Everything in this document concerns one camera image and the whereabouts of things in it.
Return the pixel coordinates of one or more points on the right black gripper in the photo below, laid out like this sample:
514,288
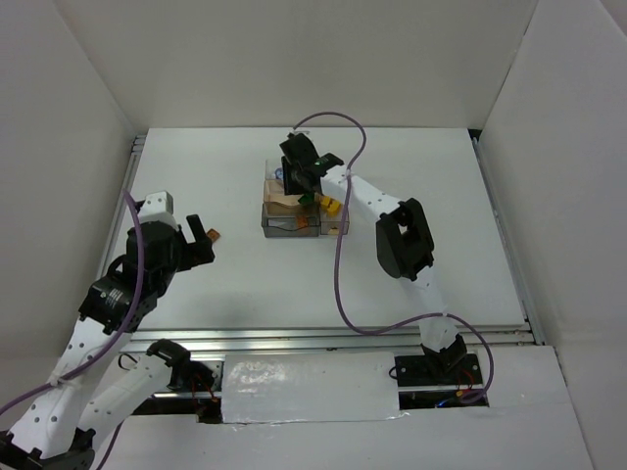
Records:
304,181

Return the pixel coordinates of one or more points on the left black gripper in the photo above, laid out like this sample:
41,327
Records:
194,250

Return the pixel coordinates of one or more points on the orange lego plate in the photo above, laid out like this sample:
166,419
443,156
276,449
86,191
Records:
213,235

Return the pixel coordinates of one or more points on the green leaf lego brick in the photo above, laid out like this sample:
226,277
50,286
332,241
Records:
307,199

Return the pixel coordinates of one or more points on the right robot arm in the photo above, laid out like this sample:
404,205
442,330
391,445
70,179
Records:
404,244

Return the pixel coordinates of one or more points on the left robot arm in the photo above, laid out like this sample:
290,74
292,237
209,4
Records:
66,421

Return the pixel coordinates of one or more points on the clear plastic bin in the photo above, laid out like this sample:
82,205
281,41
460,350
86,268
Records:
271,165

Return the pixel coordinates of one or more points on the tall clear drawer bin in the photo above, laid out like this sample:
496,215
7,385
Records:
334,220

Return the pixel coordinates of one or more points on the grey tinted plastic bin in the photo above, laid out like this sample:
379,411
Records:
284,226

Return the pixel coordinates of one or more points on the orange lego in bin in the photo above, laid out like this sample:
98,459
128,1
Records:
301,222

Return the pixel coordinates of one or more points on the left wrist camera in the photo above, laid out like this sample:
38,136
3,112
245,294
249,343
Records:
158,207

